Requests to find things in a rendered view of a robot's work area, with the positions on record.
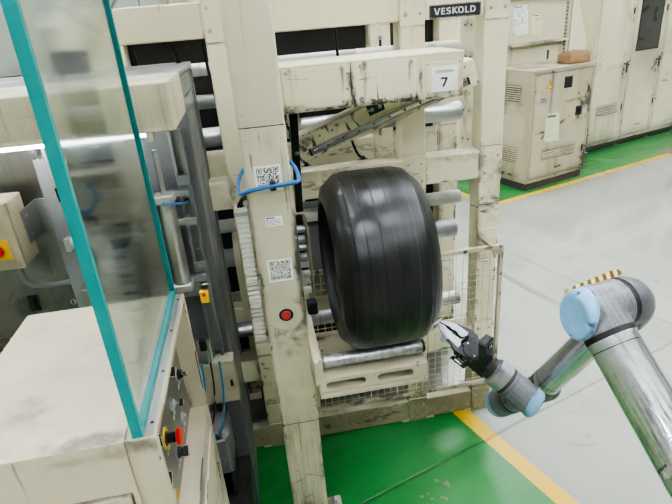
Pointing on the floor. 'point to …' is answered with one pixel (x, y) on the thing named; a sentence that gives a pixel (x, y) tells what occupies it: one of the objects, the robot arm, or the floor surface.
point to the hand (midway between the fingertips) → (442, 324)
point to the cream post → (305, 462)
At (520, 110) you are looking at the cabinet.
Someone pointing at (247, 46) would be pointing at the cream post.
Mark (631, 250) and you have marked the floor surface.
